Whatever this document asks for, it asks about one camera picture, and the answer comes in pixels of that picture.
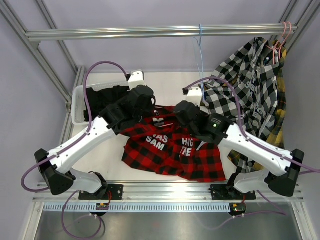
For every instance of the light blue wire hanger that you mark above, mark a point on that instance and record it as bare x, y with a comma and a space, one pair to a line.
199, 58

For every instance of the aluminium hanging rail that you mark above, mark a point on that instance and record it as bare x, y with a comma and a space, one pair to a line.
269, 29

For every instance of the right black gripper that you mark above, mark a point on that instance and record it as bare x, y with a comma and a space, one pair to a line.
198, 108

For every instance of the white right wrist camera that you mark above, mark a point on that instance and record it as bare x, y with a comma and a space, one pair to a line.
193, 95

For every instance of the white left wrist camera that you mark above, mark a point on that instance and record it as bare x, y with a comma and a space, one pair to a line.
135, 79

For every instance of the black mounting plate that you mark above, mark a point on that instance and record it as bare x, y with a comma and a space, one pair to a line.
112, 192
221, 191

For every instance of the black polo shirt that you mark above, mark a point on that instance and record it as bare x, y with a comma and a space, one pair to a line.
99, 100

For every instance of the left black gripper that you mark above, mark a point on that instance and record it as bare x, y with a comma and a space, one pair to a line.
150, 107

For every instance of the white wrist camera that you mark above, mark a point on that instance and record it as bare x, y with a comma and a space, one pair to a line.
135, 79
193, 95

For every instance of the pink wire hanger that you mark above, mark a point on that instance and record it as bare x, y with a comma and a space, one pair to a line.
270, 47
161, 117
285, 35

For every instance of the white plastic basket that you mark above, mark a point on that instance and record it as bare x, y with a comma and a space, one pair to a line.
78, 105

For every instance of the right aluminium frame post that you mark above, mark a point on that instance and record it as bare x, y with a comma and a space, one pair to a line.
303, 21

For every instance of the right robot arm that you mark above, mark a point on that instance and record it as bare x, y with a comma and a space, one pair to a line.
281, 168

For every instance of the grey white plaid shirt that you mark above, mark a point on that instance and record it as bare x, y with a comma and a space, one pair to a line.
254, 78

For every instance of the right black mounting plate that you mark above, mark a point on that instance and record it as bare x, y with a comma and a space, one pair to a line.
221, 191

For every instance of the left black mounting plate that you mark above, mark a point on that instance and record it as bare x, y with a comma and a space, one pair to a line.
112, 192

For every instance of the yellow plaid shirt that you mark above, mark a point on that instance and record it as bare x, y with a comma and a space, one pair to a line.
275, 133

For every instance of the aluminium frame post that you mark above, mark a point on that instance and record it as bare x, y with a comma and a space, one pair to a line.
303, 21
33, 47

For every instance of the red black plaid shirt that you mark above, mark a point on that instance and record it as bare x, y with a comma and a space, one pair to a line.
171, 151

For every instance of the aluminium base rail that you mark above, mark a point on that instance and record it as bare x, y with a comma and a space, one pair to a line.
168, 192

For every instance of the white slotted cable duct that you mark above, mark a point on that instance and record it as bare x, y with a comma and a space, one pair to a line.
138, 207

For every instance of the left aluminium frame post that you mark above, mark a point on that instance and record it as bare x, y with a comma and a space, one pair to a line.
33, 47

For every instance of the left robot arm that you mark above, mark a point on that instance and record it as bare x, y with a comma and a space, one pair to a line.
56, 165

